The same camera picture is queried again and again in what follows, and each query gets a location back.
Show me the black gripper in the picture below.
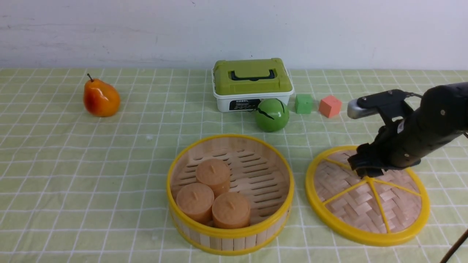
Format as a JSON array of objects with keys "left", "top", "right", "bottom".
[{"left": 347, "top": 126, "right": 402, "bottom": 178}]

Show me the yellow rimmed woven steamer lid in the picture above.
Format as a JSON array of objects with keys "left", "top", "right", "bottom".
[{"left": 305, "top": 145, "right": 430, "bottom": 247}]

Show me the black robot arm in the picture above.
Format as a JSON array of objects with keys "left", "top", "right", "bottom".
[{"left": 347, "top": 82, "right": 468, "bottom": 178}]

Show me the bamboo steamer basket yellow rim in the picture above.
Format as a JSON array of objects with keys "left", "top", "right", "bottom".
[{"left": 166, "top": 134, "right": 294, "bottom": 256}]

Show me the salmon pink cube block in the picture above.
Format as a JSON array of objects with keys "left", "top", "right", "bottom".
[{"left": 318, "top": 95, "right": 342, "bottom": 118}]

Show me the green cube block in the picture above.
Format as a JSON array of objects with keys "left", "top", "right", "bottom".
[{"left": 295, "top": 94, "right": 314, "bottom": 114}]

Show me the green round toy fruit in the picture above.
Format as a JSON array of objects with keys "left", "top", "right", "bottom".
[{"left": 254, "top": 98, "right": 290, "bottom": 133}]

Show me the green lidded white storage box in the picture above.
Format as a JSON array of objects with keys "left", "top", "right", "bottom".
[{"left": 211, "top": 58, "right": 295, "bottom": 113}]

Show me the brown bun front right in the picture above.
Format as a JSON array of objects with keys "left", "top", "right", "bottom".
[{"left": 212, "top": 193, "right": 251, "bottom": 229}]

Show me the brown bun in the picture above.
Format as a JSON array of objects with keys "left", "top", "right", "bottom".
[
  {"left": 196, "top": 159, "right": 231, "bottom": 198},
  {"left": 212, "top": 193, "right": 251, "bottom": 229},
  {"left": 176, "top": 183, "right": 215, "bottom": 224}
]

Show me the brown bun rear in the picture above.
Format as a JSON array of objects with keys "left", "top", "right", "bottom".
[{"left": 196, "top": 159, "right": 231, "bottom": 198}]

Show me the brown bun front left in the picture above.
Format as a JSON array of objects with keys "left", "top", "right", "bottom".
[{"left": 176, "top": 183, "right": 215, "bottom": 224}]

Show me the orange yellow toy pear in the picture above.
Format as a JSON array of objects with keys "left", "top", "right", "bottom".
[{"left": 83, "top": 73, "right": 121, "bottom": 118}]

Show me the green checked tablecloth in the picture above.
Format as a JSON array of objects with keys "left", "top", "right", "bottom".
[{"left": 0, "top": 68, "right": 467, "bottom": 263}]

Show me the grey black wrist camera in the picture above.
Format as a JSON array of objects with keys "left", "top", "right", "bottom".
[{"left": 347, "top": 89, "right": 414, "bottom": 126}]

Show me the dark cable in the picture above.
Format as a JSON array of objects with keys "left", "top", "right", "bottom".
[{"left": 440, "top": 228, "right": 468, "bottom": 263}]

